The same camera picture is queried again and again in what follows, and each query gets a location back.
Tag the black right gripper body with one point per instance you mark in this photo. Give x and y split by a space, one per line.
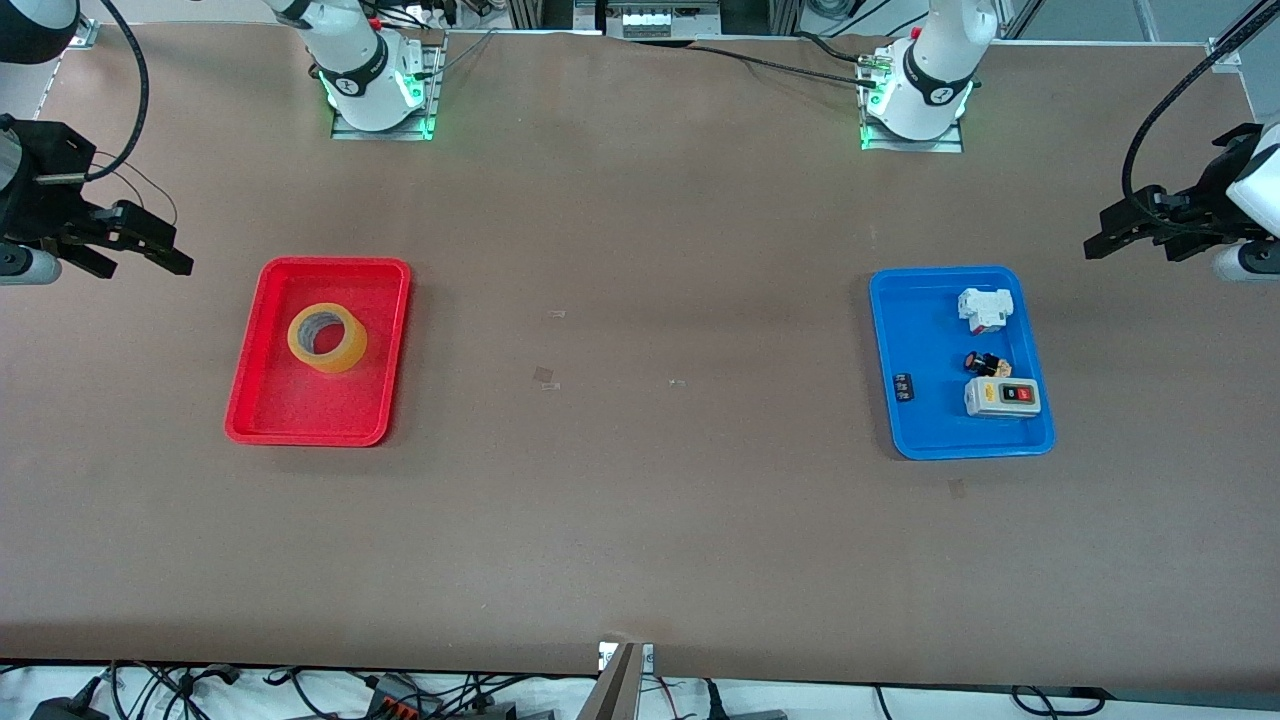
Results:
42 200

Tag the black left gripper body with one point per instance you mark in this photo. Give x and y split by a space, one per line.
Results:
1203 207

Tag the yellow tape roll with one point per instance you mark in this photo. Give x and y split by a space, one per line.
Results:
352 345

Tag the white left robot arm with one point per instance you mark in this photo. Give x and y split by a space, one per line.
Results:
925 95

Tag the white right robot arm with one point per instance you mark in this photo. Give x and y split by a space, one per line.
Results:
360 90

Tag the white circuit breaker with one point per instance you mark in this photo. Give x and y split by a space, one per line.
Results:
985 305

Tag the orange black push button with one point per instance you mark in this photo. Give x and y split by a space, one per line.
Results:
985 364

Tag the red plastic tray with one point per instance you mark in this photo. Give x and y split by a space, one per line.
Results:
330 410

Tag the small brown terminal block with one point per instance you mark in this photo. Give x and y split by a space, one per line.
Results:
904 388

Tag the blue plastic tray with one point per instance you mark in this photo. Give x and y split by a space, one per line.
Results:
930 420

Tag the black power adapter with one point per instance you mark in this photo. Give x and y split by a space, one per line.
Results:
65 710

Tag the grey power strip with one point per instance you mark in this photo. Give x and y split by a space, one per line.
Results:
650 20

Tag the orange connector box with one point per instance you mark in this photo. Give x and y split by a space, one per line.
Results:
400 705

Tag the metal corner bracket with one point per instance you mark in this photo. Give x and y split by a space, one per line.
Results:
1225 55

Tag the grey on-off switch box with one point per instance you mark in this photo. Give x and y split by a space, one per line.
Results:
1000 398

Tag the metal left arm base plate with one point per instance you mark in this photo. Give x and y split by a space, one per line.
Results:
910 146

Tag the aluminium frame profile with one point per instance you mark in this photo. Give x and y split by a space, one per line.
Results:
530 12
785 14
1018 15

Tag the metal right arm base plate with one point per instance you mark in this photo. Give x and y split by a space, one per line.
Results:
380 134

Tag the grey metal camera bracket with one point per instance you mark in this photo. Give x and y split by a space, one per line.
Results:
615 690

